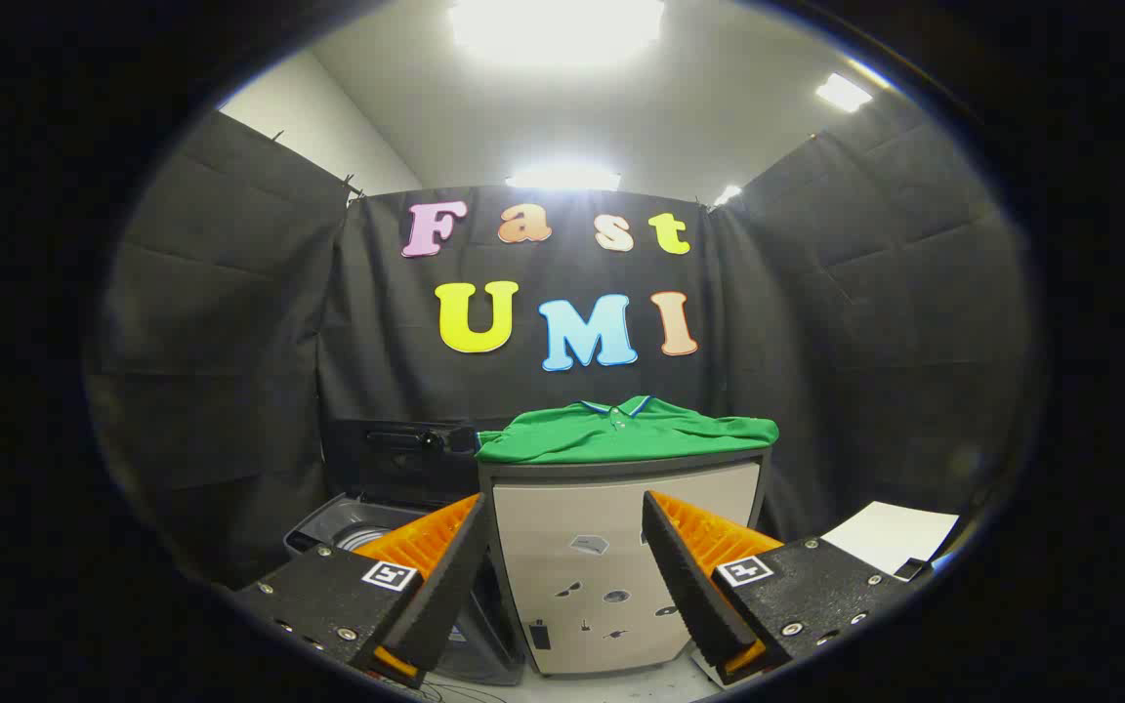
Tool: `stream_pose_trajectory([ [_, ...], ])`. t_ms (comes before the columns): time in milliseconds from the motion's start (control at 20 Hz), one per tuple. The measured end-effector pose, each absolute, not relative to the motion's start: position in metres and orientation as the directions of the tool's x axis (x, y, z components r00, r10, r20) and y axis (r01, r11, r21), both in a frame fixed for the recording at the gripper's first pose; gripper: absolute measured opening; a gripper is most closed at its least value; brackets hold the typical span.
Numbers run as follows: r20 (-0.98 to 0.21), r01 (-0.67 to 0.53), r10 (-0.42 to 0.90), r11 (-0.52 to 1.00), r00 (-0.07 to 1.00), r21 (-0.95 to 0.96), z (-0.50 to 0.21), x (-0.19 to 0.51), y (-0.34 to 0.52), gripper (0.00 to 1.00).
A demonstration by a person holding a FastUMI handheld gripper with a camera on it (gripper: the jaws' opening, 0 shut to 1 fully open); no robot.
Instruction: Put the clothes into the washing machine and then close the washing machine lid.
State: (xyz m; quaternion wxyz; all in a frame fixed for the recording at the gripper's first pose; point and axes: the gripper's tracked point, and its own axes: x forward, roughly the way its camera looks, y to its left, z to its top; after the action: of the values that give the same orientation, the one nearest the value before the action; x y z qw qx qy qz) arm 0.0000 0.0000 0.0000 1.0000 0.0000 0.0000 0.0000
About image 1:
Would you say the beige and grey cabinet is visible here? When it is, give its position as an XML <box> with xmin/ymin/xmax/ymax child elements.
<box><xmin>478</xmin><ymin>447</ymin><xmax>773</xmax><ymax>677</ymax></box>

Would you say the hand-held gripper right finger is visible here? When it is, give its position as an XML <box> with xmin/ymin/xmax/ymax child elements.
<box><xmin>642</xmin><ymin>490</ymin><xmax>933</xmax><ymax>686</ymax></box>

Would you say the dark grey washing machine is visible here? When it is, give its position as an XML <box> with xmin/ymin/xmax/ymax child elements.
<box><xmin>284</xmin><ymin>493</ymin><xmax>524</xmax><ymax>684</ymax></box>

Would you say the black backdrop cloth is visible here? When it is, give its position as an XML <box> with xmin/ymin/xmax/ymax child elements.
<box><xmin>84</xmin><ymin>93</ymin><xmax>1037</xmax><ymax>587</ymax></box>

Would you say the white sheet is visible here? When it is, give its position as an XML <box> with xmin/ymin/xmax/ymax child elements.
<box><xmin>821</xmin><ymin>501</ymin><xmax>961</xmax><ymax>577</ymax></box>

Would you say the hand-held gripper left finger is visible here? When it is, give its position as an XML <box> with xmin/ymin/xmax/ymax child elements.
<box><xmin>235</xmin><ymin>493</ymin><xmax>493</xmax><ymax>689</ymax></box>

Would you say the green polo shirt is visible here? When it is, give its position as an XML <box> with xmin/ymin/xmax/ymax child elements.
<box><xmin>475</xmin><ymin>394</ymin><xmax>780</xmax><ymax>466</ymax></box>

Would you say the large ceiling light panel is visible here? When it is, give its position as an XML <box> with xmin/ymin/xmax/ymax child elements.
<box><xmin>448</xmin><ymin>0</ymin><xmax>666</xmax><ymax>64</ymax></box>

